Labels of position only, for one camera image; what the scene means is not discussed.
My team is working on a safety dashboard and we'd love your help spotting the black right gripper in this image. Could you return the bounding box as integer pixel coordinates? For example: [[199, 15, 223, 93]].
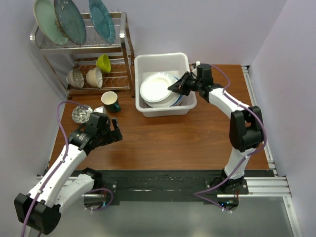
[[168, 71, 202, 97]]

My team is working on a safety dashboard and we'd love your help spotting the white scalloped deep plate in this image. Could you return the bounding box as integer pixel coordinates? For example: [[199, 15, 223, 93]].
[[140, 72, 177, 103]]

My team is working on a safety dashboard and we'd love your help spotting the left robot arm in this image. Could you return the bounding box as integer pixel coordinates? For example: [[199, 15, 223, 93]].
[[14, 112, 122, 237]]

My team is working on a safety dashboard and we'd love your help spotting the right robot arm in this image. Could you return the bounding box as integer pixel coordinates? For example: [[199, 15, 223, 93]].
[[168, 62, 267, 194]]

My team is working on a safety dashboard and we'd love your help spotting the white plastic bin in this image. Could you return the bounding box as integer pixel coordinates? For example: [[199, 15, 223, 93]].
[[134, 52, 197, 118]]

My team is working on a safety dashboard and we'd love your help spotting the dark green mug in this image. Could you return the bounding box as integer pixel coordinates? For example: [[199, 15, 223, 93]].
[[101, 91, 121, 113]]

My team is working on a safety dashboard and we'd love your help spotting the leaf patterned bowl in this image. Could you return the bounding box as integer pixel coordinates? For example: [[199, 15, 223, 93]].
[[71, 105, 93, 124]]

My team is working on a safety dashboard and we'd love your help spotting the cream white bowl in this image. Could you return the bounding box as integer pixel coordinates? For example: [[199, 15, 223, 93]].
[[86, 67, 103, 88]]

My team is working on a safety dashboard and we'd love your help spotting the metal dish rack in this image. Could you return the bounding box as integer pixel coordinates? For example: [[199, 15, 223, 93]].
[[30, 12, 135, 98]]

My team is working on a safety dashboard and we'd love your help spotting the grey patterned bowl on rack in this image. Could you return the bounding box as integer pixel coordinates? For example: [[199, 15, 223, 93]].
[[66, 68, 84, 88]]

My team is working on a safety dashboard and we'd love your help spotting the lime green bowl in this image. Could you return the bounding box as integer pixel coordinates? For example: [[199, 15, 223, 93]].
[[96, 54, 111, 73]]

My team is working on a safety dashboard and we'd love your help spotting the teal large plate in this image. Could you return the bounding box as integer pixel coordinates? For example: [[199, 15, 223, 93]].
[[89, 0, 116, 44]]

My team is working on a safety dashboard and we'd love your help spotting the dark blue speckled plate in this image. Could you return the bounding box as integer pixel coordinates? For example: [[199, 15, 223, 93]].
[[53, 0, 86, 45]]

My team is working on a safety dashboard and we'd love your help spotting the mint green large plate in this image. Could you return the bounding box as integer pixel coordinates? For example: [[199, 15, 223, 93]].
[[33, 0, 69, 46]]

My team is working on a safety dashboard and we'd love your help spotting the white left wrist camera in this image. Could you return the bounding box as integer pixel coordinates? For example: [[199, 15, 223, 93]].
[[93, 106, 106, 114]]

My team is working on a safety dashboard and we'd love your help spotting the aluminium frame rail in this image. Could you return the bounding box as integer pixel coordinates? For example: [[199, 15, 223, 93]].
[[240, 65, 303, 237]]

